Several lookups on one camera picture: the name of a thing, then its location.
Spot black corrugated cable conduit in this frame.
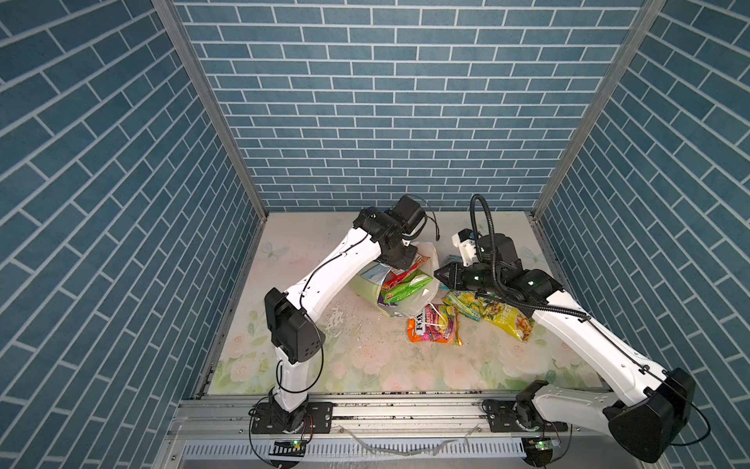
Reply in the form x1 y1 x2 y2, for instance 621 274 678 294
468 193 592 322

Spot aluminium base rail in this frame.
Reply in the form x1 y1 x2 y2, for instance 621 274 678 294
154 393 644 468

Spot teal Fox's candy bag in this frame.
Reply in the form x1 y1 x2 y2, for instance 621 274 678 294
441 254 464 267

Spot yellow-green snack packet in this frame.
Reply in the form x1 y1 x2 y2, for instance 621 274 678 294
482 300 534 342

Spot floral table mat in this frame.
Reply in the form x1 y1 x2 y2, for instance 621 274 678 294
208 212 600 395

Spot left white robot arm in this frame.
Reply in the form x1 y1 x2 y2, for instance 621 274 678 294
264 195 427 412

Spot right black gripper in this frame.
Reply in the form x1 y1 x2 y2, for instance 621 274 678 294
432 261 500 296

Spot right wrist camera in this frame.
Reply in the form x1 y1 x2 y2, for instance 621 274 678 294
451 229 480 267

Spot red snack packet in bag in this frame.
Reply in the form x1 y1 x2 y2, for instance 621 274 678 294
382 254 429 290

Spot floral paper gift bag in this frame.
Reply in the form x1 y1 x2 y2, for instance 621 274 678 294
349 242 439 318

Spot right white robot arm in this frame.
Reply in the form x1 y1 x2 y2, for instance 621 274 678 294
435 229 695 463

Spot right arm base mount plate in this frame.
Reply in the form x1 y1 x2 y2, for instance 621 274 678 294
480 399 568 436

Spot green Fox's Spring Tea candy bag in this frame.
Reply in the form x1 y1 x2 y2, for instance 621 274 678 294
443 291 486 322

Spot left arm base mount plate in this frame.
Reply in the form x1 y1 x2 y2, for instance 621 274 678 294
248 398 334 436

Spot green snack packet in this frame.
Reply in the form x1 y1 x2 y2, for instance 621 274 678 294
378 270 433 305

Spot orange Fox's fruit candy bag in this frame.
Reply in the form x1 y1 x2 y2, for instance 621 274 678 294
406 303 462 346

